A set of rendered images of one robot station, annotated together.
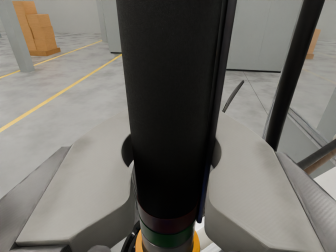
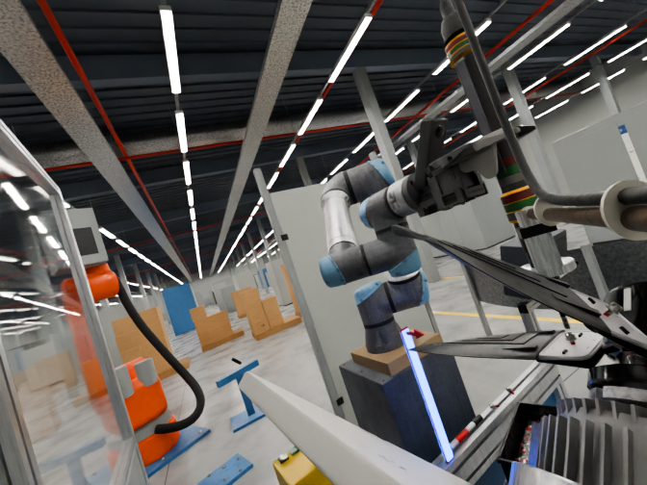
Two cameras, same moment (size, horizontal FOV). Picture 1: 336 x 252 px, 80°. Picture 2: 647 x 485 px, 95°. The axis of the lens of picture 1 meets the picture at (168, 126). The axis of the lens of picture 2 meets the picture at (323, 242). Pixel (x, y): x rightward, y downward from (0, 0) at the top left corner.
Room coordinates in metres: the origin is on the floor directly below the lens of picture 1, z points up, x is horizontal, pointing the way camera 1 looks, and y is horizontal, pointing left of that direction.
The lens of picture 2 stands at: (0.29, -0.48, 1.42)
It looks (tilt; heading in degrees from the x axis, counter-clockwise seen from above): 3 degrees up; 148
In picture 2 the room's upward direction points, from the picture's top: 19 degrees counter-clockwise
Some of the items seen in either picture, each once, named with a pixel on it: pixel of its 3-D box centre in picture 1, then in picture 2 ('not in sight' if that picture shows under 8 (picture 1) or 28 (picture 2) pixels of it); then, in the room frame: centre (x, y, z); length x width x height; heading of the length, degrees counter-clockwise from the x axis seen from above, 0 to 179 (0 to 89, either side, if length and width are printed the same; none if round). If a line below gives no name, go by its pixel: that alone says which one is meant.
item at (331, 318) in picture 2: not in sight; (364, 283); (-1.69, 1.02, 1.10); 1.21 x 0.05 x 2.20; 88
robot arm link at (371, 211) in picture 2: not in sight; (384, 209); (-0.19, 0.01, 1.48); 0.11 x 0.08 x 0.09; 178
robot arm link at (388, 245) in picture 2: not in sight; (392, 252); (-0.20, -0.01, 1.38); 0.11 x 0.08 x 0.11; 47
